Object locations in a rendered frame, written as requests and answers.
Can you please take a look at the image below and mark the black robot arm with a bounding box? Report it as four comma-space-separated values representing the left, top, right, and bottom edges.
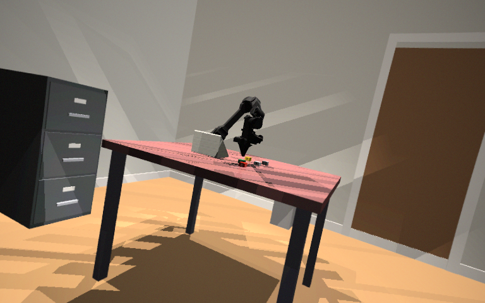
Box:
211, 97, 265, 144

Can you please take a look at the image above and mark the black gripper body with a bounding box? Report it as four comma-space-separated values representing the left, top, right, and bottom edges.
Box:
234, 127, 257, 145

